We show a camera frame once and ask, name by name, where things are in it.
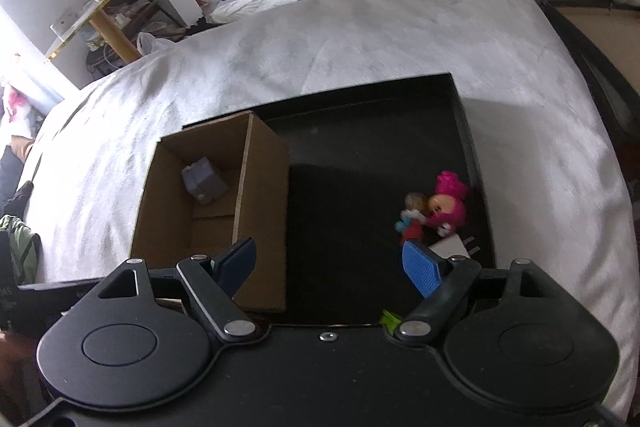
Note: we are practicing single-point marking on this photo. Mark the white floor towel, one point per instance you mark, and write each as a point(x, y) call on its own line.
point(260, 4)

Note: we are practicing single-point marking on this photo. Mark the brown cardboard box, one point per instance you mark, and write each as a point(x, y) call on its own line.
point(260, 187)

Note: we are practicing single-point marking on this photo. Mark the black shallow tray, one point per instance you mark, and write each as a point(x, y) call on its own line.
point(350, 187)

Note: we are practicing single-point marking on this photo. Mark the pink doll toy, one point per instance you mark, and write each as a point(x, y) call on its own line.
point(447, 207)

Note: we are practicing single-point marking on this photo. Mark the wooden glass-top table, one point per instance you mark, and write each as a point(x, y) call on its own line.
point(112, 32)

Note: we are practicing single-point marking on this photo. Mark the clear plastic box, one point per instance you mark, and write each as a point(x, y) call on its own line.
point(66, 24)

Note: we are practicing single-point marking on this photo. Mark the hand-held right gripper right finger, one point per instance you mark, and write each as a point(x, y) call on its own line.
point(420, 269)

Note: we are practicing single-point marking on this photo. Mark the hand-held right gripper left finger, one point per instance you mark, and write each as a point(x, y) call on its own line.
point(242, 257)

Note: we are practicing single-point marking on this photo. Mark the grey cube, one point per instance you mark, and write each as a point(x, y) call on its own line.
point(202, 181)

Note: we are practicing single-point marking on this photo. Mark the white plastic bag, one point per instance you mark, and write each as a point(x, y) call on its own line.
point(150, 43)

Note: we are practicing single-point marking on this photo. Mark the toy figure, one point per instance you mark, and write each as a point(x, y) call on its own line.
point(412, 227)

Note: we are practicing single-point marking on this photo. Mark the green cube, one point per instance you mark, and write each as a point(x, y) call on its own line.
point(389, 319)

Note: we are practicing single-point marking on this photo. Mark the green clothing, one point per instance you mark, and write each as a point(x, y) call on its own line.
point(17, 249)

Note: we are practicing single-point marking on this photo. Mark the white bed blanket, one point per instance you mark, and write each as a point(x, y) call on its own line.
point(350, 47)

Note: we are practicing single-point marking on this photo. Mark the pink and white cloth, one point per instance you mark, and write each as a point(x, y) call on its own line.
point(12, 103)

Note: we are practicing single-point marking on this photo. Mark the dark clothing pile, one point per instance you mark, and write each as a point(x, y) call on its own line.
point(12, 177)

